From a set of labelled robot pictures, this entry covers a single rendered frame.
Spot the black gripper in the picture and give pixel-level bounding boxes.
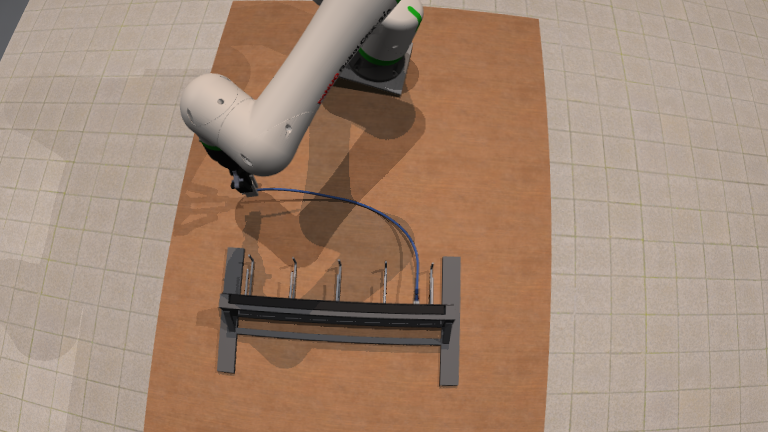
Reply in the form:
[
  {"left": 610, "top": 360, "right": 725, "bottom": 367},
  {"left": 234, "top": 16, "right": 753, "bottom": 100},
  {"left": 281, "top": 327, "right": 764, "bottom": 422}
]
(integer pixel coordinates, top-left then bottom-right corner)
[{"left": 218, "top": 161, "right": 258, "bottom": 197}]

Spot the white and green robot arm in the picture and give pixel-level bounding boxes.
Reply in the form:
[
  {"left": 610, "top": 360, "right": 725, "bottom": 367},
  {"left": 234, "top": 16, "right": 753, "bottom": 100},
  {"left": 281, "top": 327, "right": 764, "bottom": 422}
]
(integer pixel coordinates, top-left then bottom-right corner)
[{"left": 180, "top": 0, "right": 424, "bottom": 177}]

